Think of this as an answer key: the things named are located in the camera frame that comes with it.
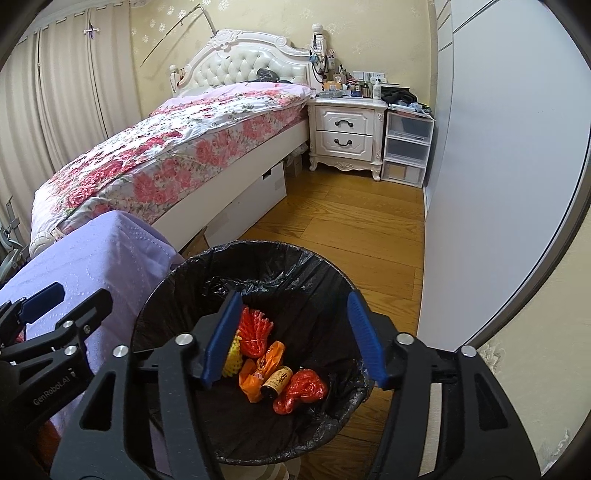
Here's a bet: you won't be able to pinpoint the yellow foam fruit net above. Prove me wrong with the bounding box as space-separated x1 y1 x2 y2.
222 334 243 377

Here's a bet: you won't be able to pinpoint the red foam fruit net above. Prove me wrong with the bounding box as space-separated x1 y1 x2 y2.
238 306 273 359

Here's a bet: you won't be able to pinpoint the orange snack bag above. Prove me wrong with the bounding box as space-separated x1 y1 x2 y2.
238 341 286 403

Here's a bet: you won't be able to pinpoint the brown glass bottle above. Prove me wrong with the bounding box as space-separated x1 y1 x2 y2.
260 366 294 399

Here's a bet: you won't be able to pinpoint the red plastic bag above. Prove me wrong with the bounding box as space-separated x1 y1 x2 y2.
273 369 328 415

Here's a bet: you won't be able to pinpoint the black trash bin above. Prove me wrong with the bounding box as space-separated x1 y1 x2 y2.
131 241 373 466

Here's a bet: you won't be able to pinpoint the grey office chair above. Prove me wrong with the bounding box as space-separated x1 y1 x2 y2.
1 197 29 286

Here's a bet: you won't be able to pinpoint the purple table cloth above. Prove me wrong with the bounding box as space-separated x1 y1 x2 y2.
0 210 187 471

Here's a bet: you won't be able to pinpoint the white under-bed box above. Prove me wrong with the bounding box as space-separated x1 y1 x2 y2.
204 163 287 247

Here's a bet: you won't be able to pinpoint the floral pink bedspread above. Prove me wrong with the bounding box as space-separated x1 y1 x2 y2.
30 82 314 251

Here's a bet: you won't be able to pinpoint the white plastic drawer unit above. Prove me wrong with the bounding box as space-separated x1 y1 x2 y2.
382 106 435 188

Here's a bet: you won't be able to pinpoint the white nightstand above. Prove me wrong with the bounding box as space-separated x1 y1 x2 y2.
308 97 387 181

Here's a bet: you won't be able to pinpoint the beige curtains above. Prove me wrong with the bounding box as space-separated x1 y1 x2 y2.
1 1 140 237

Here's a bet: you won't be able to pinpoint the bed with white headboard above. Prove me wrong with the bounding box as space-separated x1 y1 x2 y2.
29 30 320 255

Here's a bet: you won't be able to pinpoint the white sliding wardrobe door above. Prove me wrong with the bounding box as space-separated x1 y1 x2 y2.
418 1 590 350

